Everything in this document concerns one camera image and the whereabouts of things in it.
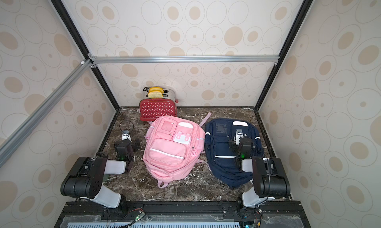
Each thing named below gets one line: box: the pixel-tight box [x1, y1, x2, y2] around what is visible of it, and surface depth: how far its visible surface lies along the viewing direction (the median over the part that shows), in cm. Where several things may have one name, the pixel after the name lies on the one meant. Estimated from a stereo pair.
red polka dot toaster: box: [139, 87, 179, 122], surface depth 105 cm
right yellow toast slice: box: [147, 91, 164, 98], surface depth 103 cm
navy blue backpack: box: [204, 118, 265, 188], surface depth 94 cm
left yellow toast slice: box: [148, 86, 165, 94], surface depth 106 cm
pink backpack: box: [142, 112, 212, 188], surface depth 94 cm
